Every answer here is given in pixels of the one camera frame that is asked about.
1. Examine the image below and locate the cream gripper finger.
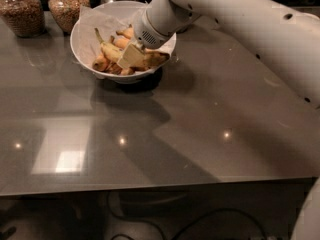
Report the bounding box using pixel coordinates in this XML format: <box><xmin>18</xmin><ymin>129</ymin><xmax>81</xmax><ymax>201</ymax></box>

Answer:
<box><xmin>117</xmin><ymin>42</ymin><xmax>145</xmax><ymax>68</ymax></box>

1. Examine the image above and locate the orange banana middle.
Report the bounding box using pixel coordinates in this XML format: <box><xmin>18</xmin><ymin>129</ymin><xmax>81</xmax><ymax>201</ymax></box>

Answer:
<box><xmin>113</xmin><ymin>37</ymin><xmax>130</xmax><ymax>49</ymax></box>

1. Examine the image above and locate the small orange banana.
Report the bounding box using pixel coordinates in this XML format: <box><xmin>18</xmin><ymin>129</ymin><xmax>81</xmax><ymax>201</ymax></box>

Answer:
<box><xmin>120</xmin><ymin>68</ymin><xmax>135</xmax><ymax>76</ymax></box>
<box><xmin>92</xmin><ymin>53</ymin><xmax>109</xmax><ymax>72</ymax></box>

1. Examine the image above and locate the small orange banana left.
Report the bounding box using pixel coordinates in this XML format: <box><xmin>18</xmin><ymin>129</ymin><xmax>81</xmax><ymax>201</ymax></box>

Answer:
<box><xmin>92</xmin><ymin>53</ymin><xmax>109</xmax><ymax>72</ymax></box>

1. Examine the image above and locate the large yellow banana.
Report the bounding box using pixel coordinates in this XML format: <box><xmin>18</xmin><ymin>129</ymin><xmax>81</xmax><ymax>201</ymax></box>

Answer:
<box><xmin>95</xmin><ymin>28</ymin><xmax>170</xmax><ymax>74</ymax></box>

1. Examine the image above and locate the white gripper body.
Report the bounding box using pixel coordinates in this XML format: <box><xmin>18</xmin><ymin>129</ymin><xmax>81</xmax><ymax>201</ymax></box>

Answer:
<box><xmin>133</xmin><ymin>10</ymin><xmax>171</xmax><ymax>49</ymax></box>

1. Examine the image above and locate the small orange banana bottom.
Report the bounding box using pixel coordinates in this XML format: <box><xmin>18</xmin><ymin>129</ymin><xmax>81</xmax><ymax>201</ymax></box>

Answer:
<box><xmin>120</xmin><ymin>68</ymin><xmax>135</xmax><ymax>76</ymax></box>

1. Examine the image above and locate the glass jar far left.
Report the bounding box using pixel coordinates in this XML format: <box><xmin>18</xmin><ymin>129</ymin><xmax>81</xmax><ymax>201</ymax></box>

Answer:
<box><xmin>0</xmin><ymin>0</ymin><xmax>45</xmax><ymax>38</ymax></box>

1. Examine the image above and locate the white ceramic bowl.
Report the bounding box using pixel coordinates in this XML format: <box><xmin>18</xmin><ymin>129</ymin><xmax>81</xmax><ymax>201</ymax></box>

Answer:
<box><xmin>70</xmin><ymin>1</ymin><xmax>161</xmax><ymax>84</ymax></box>

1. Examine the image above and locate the white paper bowl liner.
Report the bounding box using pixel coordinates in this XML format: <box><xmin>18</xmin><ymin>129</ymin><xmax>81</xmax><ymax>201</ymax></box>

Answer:
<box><xmin>76</xmin><ymin>2</ymin><xmax>174</xmax><ymax>68</ymax></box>

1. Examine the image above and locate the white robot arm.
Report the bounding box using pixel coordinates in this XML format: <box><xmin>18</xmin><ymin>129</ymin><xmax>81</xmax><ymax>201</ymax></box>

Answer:
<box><xmin>134</xmin><ymin>0</ymin><xmax>320</xmax><ymax>183</ymax></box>

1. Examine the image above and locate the orange banana upper right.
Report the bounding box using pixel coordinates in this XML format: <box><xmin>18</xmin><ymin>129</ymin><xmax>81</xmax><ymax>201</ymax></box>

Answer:
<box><xmin>116</xmin><ymin>26</ymin><xmax>134</xmax><ymax>39</ymax></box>

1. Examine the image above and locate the black cable under table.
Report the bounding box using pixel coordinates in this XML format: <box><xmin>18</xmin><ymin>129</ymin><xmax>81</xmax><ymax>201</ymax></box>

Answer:
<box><xmin>106</xmin><ymin>190</ymin><xmax>268</xmax><ymax>240</ymax></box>

